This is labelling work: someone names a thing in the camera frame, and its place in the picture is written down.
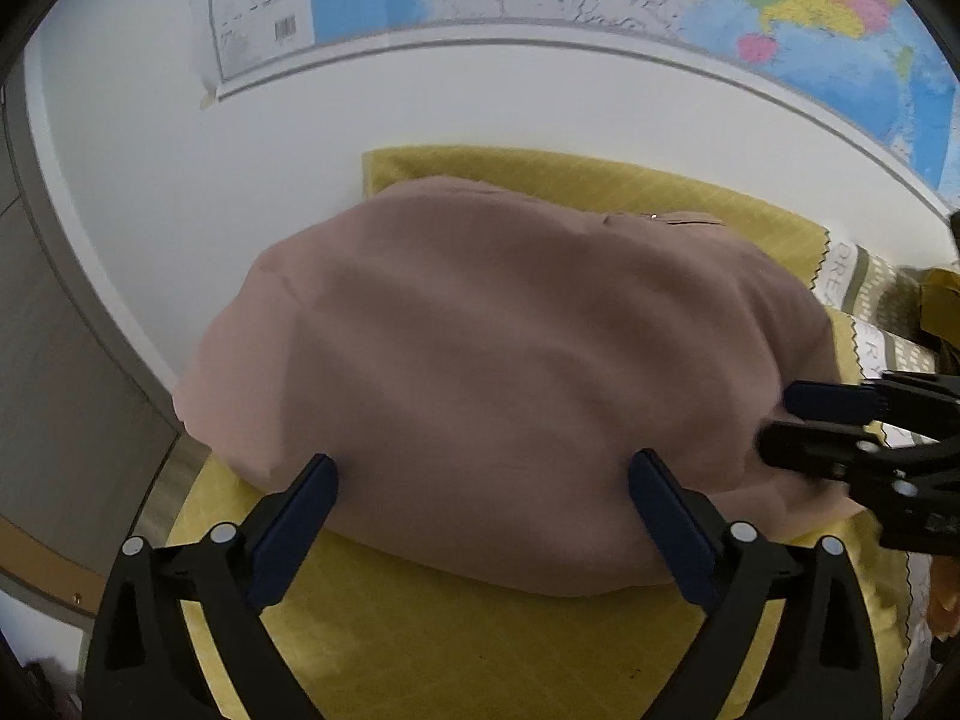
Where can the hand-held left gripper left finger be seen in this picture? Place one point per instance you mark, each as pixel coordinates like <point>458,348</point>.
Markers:
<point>296,532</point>

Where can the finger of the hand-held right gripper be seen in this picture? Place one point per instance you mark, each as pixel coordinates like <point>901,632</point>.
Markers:
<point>810,450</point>
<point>829,401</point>

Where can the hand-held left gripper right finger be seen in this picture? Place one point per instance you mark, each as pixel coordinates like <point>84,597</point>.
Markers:
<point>667,525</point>

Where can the pink jacket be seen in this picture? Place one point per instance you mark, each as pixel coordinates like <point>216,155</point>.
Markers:
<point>510,382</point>

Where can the striped printed cloth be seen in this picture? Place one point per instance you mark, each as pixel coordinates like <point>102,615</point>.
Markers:
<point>862,277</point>

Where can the mustard yellow garment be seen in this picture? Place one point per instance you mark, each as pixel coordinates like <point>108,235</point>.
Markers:
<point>941,307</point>

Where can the orange garment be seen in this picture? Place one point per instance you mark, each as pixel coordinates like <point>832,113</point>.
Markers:
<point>945,600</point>

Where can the yellow table cloth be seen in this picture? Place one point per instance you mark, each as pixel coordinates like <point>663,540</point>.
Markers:
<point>465,660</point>

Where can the yellow tape piece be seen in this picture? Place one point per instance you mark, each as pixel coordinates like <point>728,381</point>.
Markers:
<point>208,97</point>

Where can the colourful wall map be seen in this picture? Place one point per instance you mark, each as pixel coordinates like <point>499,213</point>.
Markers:
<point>750,7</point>

